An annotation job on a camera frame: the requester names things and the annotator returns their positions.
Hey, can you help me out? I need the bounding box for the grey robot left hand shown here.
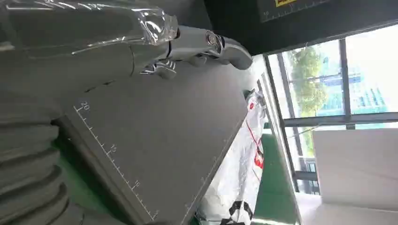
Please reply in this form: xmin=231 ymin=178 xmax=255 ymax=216
xmin=0 ymin=0 xmax=253 ymax=121

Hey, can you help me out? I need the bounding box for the dark grey ruled cutting mat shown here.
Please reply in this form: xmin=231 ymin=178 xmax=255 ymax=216
xmin=52 ymin=60 xmax=250 ymax=225

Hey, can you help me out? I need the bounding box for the ribbed grey left arm sleeve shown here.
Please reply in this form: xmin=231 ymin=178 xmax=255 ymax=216
xmin=0 ymin=105 xmax=125 ymax=225

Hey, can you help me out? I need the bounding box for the white plastic parcel bag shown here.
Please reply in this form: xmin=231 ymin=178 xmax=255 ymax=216
xmin=196 ymin=89 xmax=268 ymax=225

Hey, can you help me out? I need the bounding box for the dark mat with yellow label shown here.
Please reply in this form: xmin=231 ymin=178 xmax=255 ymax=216
xmin=257 ymin=0 xmax=331 ymax=23

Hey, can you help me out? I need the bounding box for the green tree outside window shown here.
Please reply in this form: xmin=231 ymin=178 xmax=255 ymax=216
xmin=287 ymin=46 xmax=329 ymax=156

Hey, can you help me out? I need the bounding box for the white upright board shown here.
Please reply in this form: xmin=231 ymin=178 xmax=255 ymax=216
xmin=312 ymin=128 xmax=398 ymax=212

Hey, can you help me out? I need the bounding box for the dark window frame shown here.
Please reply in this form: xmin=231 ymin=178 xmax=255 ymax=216
xmin=263 ymin=22 xmax=398 ymax=194

